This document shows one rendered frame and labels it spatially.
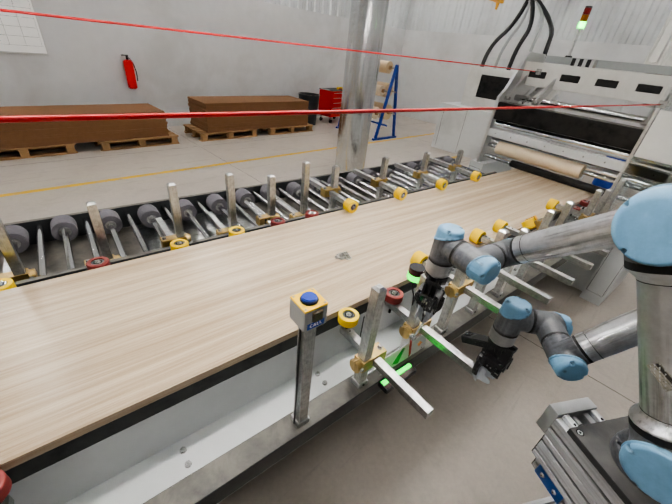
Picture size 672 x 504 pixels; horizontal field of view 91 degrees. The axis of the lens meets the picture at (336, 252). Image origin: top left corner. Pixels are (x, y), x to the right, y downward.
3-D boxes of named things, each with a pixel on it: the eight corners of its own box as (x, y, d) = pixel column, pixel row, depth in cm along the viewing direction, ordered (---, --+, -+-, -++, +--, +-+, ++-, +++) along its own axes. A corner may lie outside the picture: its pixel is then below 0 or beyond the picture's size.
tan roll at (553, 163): (652, 199, 261) (662, 184, 254) (648, 202, 254) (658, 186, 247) (489, 150, 352) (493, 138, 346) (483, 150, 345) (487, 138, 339)
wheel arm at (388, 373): (431, 415, 104) (434, 407, 102) (424, 421, 103) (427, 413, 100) (345, 330, 132) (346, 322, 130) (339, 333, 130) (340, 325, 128)
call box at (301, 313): (326, 325, 85) (328, 302, 81) (303, 336, 81) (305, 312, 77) (311, 309, 90) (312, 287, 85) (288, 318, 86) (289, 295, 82)
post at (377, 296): (364, 387, 124) (387, 287, 99) (357, 391, 122) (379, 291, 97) (358, 380, 127) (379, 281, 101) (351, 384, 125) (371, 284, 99)
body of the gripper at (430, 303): (410, 306, 103) (419, 275, 97) (419, 292, 109) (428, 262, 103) (433, 316, 100) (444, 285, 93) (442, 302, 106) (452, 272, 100)
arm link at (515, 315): (540, 314, 92) (508, 308, 93) (524, 342, 98) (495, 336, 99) (531, 297, 99) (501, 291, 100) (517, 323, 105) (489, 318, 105)
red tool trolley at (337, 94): (346, 121, 921) (350, 89, 878) (329, 124, 869) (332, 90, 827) (334, 118, 945) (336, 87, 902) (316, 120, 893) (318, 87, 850)
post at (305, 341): (309, 421, 109) (319, 322, 85) (296, 429, 106) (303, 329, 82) (302, 410, 111) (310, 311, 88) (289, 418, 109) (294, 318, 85)
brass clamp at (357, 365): (385, 360, 121) (388, 351, 119) (358, 377, 114) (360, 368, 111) (374, 349, 125) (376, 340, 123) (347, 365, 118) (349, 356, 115)
